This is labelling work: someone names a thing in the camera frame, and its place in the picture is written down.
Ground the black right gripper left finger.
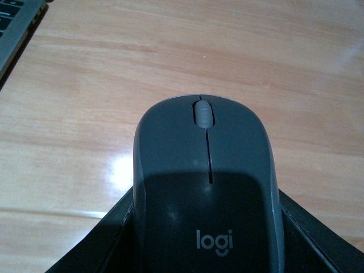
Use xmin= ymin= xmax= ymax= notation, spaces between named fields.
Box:
xmin=47 ymin=189 xmax=135 ymax=272

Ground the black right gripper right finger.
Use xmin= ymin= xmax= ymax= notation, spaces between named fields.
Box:
xmin=279 ymin=191 xmax=363 ymax=272

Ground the grey Logitech wireless mouse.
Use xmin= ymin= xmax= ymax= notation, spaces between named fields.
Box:
xmin=133 ymin=95 xmax=284 ymax=272

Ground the wooden desk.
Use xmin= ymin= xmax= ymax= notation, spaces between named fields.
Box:
xmin=1 ymin=1 xmax=363 ymax=272

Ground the grey laptop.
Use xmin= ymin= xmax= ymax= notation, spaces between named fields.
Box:
xmin=1 ymin=0 xmax=47 ymax=85

